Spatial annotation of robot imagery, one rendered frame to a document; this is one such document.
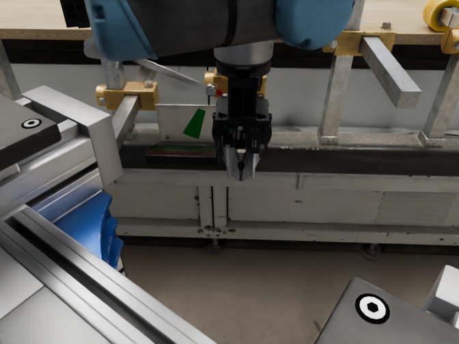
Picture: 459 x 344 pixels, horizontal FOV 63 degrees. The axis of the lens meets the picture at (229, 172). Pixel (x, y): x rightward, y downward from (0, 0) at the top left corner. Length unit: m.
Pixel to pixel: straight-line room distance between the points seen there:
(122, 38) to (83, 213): 0.23
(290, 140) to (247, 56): 0.50
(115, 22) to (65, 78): 0.91
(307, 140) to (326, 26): 0.61
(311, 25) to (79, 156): 0.28
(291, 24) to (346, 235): 1.24
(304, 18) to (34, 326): 0.32
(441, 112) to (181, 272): 1.05
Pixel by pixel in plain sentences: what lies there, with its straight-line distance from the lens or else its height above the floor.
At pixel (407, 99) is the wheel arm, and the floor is 0.95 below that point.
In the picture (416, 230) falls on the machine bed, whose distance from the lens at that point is 1.59.
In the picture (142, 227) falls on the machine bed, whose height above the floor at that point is 0.15.
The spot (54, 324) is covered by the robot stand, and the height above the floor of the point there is 0.95.
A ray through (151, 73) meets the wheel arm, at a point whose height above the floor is 0.82.
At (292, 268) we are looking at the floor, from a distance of 1.54.
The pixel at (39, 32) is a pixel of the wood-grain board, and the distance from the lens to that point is 1.16.
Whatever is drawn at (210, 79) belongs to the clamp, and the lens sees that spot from 0.85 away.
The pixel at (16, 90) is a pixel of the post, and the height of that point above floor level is 0.82.
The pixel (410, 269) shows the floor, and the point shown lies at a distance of 1.68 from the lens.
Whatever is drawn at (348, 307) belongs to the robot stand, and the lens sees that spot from 0.21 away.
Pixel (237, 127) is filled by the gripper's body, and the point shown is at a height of 0.95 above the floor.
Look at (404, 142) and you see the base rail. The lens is 1.01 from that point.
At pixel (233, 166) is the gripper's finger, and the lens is 0.60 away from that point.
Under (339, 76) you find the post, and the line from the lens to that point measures 0.87.
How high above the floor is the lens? 1.21
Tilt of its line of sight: 38 degrees down
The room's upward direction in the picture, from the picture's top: straight up
